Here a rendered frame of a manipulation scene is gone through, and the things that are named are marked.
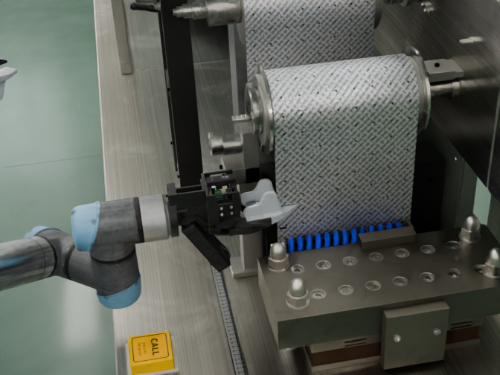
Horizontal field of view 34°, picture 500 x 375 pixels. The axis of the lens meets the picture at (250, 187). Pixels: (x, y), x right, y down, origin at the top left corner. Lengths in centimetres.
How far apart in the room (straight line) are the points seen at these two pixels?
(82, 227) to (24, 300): 172
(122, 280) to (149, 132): 72
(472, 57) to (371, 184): 26
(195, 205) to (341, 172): 25
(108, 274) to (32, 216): 209
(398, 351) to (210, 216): 36
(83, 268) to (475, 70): 71
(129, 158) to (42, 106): 239
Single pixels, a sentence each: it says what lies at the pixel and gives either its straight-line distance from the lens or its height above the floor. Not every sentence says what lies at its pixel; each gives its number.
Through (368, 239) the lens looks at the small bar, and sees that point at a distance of 137.
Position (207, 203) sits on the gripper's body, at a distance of 129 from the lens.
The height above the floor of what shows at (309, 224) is 105.
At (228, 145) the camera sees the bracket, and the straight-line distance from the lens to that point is 137.
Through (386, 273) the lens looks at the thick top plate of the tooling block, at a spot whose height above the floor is 103.
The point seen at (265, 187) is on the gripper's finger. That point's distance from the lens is 136.
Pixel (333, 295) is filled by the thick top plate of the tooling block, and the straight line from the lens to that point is 129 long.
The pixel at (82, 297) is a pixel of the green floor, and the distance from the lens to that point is 296.
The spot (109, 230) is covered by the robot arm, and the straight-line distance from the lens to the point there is 130.
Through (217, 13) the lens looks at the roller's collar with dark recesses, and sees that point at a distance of 149.
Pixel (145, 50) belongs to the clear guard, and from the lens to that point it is 232.
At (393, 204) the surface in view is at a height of 107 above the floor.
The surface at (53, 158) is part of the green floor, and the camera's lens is 379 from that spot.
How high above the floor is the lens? 187
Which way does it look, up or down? 33 degrees down
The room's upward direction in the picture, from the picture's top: 3 degrees counter-clockwise
